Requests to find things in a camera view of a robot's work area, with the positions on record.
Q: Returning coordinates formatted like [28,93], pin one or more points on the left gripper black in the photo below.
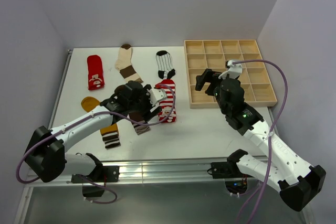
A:
[145,94]

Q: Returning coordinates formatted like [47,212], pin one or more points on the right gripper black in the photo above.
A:
[208,75]

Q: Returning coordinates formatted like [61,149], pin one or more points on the red white striped sock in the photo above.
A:
[169,87]

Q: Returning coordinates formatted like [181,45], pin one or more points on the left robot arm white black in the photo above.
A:
[47,154]

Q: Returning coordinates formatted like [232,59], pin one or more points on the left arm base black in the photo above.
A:
[95,184]

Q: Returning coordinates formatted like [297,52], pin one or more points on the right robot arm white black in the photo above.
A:
[296,180]

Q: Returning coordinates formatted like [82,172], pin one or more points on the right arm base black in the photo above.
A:
[235,181]

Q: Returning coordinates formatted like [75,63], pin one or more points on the dark brown striped sock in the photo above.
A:
[139,129]

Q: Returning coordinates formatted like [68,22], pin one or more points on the white black pinstripe sock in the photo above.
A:
[165,65]

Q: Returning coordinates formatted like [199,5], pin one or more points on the mustard yellow striped sock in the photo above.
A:
[110,134]

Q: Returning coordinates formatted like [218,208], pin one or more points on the cream brown striped sock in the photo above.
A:
[124,66]

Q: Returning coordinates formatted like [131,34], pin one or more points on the red sock with face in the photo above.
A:
[95,73]

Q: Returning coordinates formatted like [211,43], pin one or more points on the aluminium rail frame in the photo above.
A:
[168,149]

